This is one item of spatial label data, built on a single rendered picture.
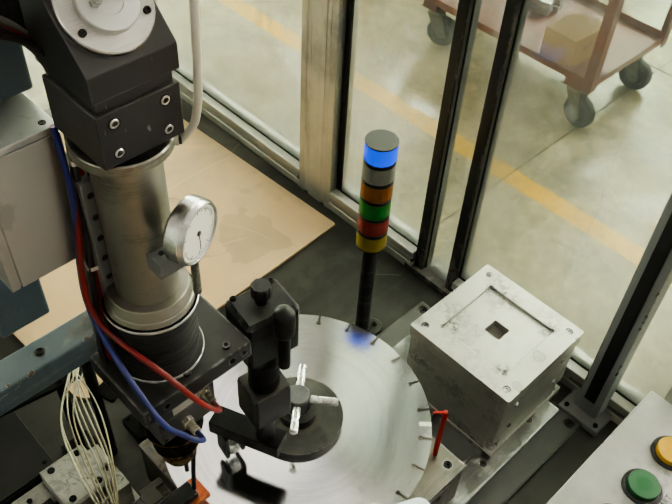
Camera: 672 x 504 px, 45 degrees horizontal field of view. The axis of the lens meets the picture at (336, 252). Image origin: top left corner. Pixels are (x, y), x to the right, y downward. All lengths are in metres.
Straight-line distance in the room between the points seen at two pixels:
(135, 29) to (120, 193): 0.12
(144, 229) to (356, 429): 0.51
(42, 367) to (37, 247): 0.38
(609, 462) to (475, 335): 0.25
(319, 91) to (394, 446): 0.66
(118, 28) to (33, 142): 0.12
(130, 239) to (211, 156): 1.09
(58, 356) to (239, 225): 0.61
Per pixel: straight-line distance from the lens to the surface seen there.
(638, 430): 1.16
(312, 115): 1.46
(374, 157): 1.05
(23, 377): 0.98
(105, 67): 0.49
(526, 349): 1.19
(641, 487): 1.10
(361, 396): 1.04
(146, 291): 0.63
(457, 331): 1.19
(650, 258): 1.08
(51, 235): 0.62
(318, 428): 1.00
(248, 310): 0.72
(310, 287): 1.41
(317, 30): 1.36
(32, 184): 0.59
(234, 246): 1.47
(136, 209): 0.57
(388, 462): 0.99
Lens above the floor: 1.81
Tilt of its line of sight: 46 degrees down
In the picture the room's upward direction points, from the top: 4 degrees clockwise
